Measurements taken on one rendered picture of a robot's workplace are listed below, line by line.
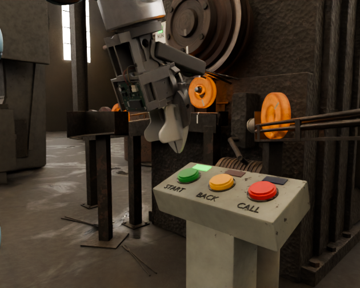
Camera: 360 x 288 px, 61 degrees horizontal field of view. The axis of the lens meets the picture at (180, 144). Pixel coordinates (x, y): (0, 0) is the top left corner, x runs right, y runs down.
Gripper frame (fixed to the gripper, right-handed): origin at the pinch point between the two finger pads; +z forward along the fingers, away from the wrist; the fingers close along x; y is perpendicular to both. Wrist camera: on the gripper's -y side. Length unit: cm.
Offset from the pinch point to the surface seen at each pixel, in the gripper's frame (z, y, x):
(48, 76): 16, -420, -1061
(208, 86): 9, -75, -55
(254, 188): 5.7, 0.8, 14.3
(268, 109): 14, -56, -15
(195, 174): 6.0, -0.2, 1.7
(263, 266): 28.7, -5.6, 8.4
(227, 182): 5.7, 0.5, 9.1
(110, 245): 77, -20, -99
